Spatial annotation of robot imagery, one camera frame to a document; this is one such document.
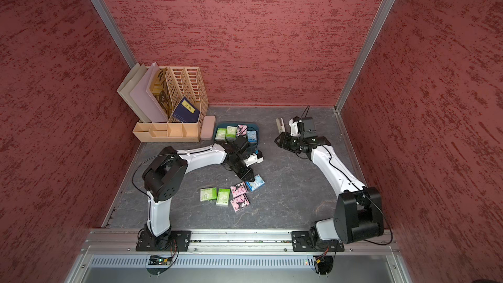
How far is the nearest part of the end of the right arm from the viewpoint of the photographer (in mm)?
613

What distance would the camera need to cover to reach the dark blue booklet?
1.02 metres

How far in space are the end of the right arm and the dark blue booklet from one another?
20.4 inches

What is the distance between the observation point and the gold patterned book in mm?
961
